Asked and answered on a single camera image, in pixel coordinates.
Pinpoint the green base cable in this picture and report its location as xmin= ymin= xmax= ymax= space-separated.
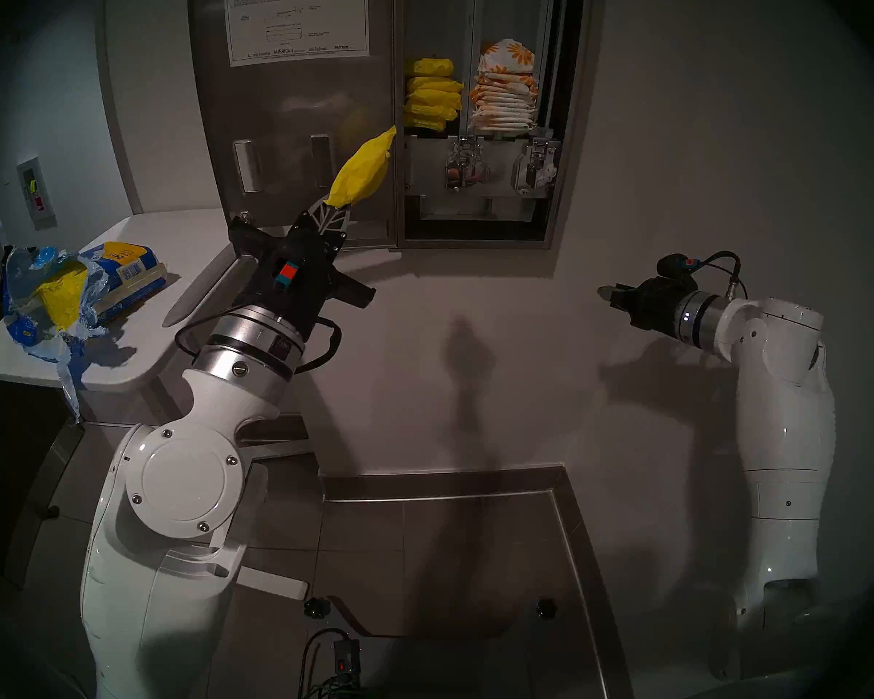
xmin=313 ymin=676 xmax=369 ymax=699

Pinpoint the white instruction sheet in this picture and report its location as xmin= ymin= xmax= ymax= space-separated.
xmin=224 ymin=0 xmax=371 ymax=68

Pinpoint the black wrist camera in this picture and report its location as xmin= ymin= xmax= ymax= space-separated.
xmin=655 ymin=253 xmax=701 ymax=280
xmin=266 ymin=250 xmax=314 ymax=298

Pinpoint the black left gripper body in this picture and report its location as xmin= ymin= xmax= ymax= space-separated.
xmin=228 ymin=211 xmax=377 ymax=336

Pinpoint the orange floral wrapped pad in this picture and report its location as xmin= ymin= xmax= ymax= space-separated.
xmin=476 ymin=38 xmax=538 ymax=76

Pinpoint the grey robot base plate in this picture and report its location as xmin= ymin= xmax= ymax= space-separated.
xmin=304 ymin=596 xmax=559 ymax=699

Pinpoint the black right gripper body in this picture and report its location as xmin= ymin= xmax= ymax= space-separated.
xmin=627 ymin=275 xmax=693 ymax=336

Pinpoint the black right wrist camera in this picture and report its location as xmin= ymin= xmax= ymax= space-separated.
xmin=655 ymin=253 xmax=701 ymax=280

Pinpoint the black base cable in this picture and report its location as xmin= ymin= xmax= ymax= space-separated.
xmin=298 ymin=628 xmax=352 ymax=699

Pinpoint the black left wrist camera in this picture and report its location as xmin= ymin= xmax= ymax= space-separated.
xmin=266 ymin=250 xmax=314 ymax=298

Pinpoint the stack of floral pads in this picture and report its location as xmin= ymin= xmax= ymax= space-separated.
xmin=469 ymin=71 xmax=540 ymax=133

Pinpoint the torn blue plastic wrapper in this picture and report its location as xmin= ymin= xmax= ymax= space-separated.
xmin=1 ymin=244 xmax=111 ymax=424

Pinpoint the white overbed table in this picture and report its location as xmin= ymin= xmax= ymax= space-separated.
xmin=0 ymin=208 xmax=315 ymax=602

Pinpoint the blue yellow pad package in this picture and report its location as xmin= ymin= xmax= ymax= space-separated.
xmin=80 ymin=241 xmax=169 ymax=328

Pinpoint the dark brown restroom door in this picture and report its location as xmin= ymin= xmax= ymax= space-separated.
xmin=0 ymin=377 xmax=85 ymax=591

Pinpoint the black right camera cable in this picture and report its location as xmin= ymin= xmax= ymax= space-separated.
xmin=688 ymin=250 xmax=748 ymax=301

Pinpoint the black left camera cable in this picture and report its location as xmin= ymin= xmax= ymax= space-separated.
xmin=173 ymin=315 xmax=344 ymax=376

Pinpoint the steel dispenser door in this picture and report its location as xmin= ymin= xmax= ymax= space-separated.
xmin=187 ymin=0 xmax=402 ymax=258

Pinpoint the steel dispenser cabinet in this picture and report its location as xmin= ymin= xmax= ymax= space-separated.
xmin=393 ymin=0 xmax=595 ymax=251

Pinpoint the black camera cable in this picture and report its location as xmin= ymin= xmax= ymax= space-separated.
xmin=688 ymin=250 xmax=748 ymax=301
xmin=173 ymin=315 xmax=344 ymax=376

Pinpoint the chrome dispensing lever mechanism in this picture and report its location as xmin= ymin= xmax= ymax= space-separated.
xmin=511 ymin=138 xmax=561 ymax=198
xmin=444 ymin=138 xmax=491 ymax=194

